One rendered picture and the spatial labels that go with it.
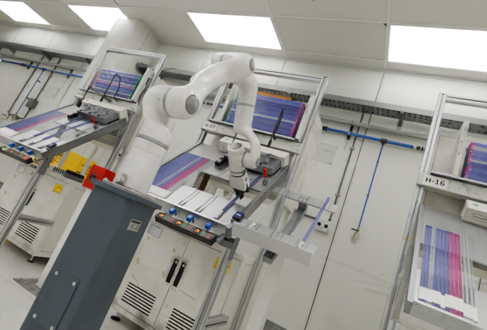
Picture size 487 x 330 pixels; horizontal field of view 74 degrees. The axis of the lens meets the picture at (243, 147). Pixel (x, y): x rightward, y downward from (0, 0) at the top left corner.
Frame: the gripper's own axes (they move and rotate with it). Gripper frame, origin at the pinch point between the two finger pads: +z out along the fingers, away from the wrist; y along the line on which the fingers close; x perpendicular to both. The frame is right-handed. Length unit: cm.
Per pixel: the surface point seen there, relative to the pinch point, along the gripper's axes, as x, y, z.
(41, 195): 30, 157, 38
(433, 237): -17, -92, 3
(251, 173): -24.5, 6.2, 5.2
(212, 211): 18.5, 4.8, -2.0
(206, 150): -36, 48, 7
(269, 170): -27.4, -4.7, 1.3
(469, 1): -214, -88, -62
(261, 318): 44, -35, 21
